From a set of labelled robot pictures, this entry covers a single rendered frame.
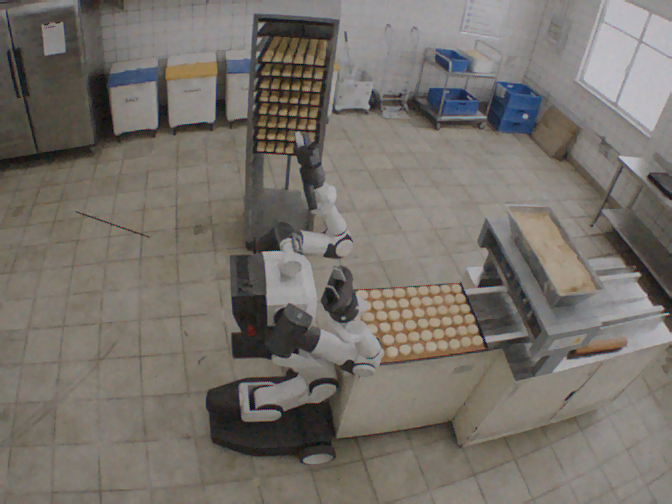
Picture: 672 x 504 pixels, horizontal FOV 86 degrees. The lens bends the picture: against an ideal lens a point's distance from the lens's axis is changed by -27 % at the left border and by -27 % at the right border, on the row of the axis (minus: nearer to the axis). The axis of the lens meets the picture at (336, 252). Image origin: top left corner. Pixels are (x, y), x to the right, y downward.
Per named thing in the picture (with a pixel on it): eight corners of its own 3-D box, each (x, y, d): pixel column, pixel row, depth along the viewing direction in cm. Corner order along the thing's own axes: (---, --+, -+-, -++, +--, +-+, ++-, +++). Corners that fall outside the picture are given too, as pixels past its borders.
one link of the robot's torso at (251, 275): (236, 363, 170) (230, 303, 146) (232, 296, 194) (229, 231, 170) (314, 360, 176) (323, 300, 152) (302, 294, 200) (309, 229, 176)
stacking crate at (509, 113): (519, 109, 592) (522, 97, 579) (534, 122, 565) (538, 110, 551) (487, 105, 576) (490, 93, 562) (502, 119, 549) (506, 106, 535)
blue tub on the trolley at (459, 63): (451, 60, 519) (453, 49, 508) (468, 73, 492) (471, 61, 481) (431, 59, 509) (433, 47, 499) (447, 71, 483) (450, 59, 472)
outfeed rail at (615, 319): (656, 311, 228) (662, 304, 223) (658, 315, 226) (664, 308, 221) (346, 361, 187) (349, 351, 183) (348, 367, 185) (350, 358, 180)
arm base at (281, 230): (281, 269, 189) (256, 264, 183) (279, 240, 195) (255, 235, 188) (302, 254, 179) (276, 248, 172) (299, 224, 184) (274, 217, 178)
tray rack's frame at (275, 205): (312, 257, 345) (343, 19, 225) (242, 250, 342) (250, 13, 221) (316, 202, 392) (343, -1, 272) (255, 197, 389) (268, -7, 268)
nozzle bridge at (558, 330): (515, 264, 243) (536, 217, 220) (568, 369, 192) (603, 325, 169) (466, 267, 237) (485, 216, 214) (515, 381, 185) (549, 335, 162)
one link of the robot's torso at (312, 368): (319, 401, 217) (262, 362, 186) (313, 372, 230) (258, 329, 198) (346, 390, 214) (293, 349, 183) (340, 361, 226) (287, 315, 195)
